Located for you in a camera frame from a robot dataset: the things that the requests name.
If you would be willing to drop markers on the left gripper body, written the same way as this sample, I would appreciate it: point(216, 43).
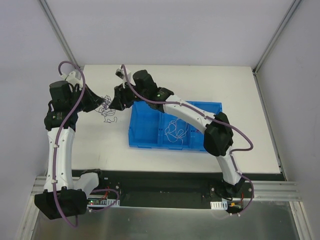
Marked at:
point(87, 97)

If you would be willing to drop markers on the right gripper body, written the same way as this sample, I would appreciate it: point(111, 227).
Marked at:
point(123, 96)

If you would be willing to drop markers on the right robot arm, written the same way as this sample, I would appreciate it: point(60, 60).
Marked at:
point(218, 134)

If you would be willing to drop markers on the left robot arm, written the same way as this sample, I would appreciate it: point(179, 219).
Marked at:
point(61, 196)

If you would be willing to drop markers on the blue three-compartment bin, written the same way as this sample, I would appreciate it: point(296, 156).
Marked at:
point(152, 129)

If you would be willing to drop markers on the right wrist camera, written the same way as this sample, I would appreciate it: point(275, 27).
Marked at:
point(124, 74)

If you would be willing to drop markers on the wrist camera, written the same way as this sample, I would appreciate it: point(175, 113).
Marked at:
point(73, 78)
point(124, 74)

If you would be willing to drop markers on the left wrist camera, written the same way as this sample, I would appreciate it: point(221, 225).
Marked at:
point(73, 78)

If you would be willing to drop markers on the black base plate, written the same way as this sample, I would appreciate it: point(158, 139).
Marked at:
point(179, 190)

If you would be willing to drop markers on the left white cable duct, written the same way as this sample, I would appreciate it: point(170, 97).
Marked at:
point(102, 203)

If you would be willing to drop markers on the white cable duct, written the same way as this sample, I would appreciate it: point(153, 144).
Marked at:
point(219, 205)
point(102, 203)

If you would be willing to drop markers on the left aluminium corner post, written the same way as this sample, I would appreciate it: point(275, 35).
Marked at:
point(46, 9)

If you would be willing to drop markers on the aluminium corner post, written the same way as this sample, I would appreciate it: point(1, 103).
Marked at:
point(293, 7)
point(46, 9)

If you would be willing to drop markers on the right white cable duct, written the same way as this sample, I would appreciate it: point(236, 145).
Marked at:
point(219, 205)

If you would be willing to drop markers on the aluminium frame rail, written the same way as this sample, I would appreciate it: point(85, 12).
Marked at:
point(283, 191)

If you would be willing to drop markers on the right aluminium corner post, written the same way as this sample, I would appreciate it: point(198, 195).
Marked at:
point(293, 7)

